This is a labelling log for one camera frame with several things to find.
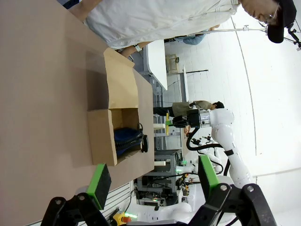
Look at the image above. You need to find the person's left hand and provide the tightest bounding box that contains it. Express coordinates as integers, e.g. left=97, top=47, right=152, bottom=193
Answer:
left=120, top=46, right=137, bottom=60

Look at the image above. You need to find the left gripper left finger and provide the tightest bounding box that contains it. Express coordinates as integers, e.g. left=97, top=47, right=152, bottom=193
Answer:
left=40, top=163, right=112, bottom=226

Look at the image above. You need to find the person's right hand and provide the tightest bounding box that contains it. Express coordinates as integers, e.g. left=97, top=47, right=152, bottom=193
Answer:
left=69, top=2, right=83, bottom=17

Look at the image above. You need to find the black elongated device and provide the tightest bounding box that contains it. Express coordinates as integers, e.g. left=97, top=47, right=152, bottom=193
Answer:
left=140, top=134, right=149, bottom=153

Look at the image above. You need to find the person's right forearm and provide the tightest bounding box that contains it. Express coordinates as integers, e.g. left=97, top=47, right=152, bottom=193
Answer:
left=79, top=0, right=95, bottom=23

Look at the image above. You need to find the person in white jacket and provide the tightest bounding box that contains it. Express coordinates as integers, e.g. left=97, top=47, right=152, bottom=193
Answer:
left=85, top=0, right=297, bottom=50

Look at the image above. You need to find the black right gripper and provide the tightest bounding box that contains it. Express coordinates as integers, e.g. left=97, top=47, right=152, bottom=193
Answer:
left=165, top=109, right=201, bottom=129

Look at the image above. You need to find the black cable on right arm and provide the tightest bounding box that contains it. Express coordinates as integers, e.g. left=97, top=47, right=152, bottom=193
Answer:
left=186, top=127, right=230, bottom=177

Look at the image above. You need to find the beige framed cart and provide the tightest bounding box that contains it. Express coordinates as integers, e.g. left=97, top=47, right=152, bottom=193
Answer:
left=165, top=54, right=181, bottom=76

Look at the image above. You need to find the brown cardboard box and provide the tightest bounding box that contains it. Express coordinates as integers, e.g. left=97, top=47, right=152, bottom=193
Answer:
left=86, top=47, right=144, bottom=167

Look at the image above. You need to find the black cap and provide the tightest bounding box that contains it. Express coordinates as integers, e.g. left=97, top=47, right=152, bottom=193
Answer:
left=267, top=0, right=297, bottom=44

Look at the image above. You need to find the navy blue pouch white lettering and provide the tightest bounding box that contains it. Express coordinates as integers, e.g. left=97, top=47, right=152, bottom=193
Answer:
left=113, top=122, right=144, bottom=156

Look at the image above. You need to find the grey equipment rack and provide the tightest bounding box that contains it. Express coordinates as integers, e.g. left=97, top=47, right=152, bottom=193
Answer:
left=135, top=149, right=184, bottom=206

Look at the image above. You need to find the long metal boom rod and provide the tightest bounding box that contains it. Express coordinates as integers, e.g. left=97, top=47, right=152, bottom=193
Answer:
left=164, top=24, right=269, bottom=39

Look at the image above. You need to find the yellow emergency stop button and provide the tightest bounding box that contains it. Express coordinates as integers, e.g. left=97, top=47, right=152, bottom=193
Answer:
left=112, top=210, right=133, bottom=224

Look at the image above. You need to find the narrow white table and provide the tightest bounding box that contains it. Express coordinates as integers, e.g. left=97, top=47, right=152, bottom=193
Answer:
left=182, top=65, right=190, bottom=102

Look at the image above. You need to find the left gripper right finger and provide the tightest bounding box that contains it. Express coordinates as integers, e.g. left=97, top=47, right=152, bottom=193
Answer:
left=188, top=154, right=279, bottom=226

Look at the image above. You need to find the person in olive shirt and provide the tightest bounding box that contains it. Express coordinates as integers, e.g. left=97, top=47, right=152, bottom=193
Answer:
left=153, top=100, right=225, bottom=118

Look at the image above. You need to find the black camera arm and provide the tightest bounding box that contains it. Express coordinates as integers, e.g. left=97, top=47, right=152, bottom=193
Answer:
left=284, top=20, right=301, bottom=51

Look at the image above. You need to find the large white table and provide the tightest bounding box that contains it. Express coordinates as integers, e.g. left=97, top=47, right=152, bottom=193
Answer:
left=145, top=39, right=168, bottom=91

